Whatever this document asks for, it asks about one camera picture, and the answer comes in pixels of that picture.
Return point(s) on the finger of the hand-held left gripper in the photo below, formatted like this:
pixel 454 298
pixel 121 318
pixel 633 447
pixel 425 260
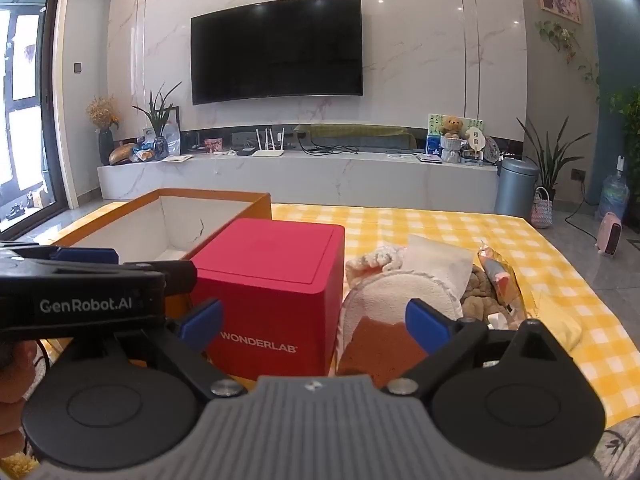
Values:
pixel 85 256
pixel 170 275

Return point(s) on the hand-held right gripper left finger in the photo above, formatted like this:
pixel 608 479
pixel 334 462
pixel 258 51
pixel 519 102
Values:
pixel 202 321

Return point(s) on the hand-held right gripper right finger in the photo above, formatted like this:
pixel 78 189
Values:
pixel 425 321

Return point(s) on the white plush slipper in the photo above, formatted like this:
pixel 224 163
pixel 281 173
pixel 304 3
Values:
pixel 380 305

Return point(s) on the orange cardboard box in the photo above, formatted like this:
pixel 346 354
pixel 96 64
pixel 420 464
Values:
pixel 165 220

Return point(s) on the white cloth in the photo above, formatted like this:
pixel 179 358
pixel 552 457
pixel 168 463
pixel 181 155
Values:
pixel 435 260

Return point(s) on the brown plush toy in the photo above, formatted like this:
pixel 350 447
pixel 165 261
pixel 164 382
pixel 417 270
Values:
pixel 480 290

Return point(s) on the pink white knitted hat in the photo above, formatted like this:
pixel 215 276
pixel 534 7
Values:
pixel 372 260

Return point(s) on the snack packet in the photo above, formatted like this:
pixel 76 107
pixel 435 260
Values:
pixel 500 275

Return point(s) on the person's left hand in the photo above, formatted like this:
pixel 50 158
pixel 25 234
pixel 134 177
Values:
pixel 20 375

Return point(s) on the yellow checked tablecloth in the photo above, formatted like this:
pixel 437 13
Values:
pixel 500 240

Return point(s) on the clear plastic bag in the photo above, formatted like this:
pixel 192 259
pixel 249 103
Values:
pixel 172 140

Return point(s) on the small photo card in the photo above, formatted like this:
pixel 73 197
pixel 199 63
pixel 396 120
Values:
pixel 214 145

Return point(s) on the dried flowers in vase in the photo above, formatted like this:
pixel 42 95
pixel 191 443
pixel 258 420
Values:
pixel 104 115

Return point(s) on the glass balcony door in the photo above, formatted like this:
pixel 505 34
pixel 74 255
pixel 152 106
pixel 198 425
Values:
pixel 25 110

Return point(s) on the white router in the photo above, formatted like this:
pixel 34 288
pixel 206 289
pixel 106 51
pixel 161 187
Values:
pixel 268 151

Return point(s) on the green plant in glass vase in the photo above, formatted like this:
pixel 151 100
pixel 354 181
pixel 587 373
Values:
pixel 160 115

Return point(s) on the woven basket bag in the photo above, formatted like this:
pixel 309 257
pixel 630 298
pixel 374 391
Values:
pixel 541 210

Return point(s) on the grey blue trash can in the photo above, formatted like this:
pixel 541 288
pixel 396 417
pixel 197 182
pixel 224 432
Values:
pixel 515 187

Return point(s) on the white marble television cabinet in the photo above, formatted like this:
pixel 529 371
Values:
pixel 300 180

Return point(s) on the blue tissue pack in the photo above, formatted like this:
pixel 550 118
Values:
pixel 433 145

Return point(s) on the silver plate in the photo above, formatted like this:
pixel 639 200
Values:
pixel 492 150

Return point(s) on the white paddle fan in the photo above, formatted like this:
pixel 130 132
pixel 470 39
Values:
pixel 475 140

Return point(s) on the teddy bear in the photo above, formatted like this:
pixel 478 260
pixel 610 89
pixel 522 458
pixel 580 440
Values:
pixel 452 135

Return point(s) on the pink heater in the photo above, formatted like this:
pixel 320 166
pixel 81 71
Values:
pixel 609 237

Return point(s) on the long leaf potted plant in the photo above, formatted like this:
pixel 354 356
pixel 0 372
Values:
pixel 550 160

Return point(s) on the green picture board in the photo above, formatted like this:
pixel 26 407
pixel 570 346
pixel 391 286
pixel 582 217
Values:
pixel 472 122

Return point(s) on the blue water bottle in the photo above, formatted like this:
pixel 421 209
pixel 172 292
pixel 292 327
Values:
pixel 614 195

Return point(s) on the bushy green leafy plant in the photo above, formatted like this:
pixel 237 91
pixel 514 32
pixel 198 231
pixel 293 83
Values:
pixel 627 110

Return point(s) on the hanging vine plant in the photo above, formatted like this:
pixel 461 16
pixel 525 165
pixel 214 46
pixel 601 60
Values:
pixel 562 40

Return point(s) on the wall socket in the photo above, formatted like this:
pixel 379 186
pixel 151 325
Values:
pixel 578 174

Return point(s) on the black wall television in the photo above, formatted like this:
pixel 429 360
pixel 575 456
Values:
pixel 275 50

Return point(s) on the framed wall picture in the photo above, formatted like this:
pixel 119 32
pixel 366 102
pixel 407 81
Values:
pixel 559 0

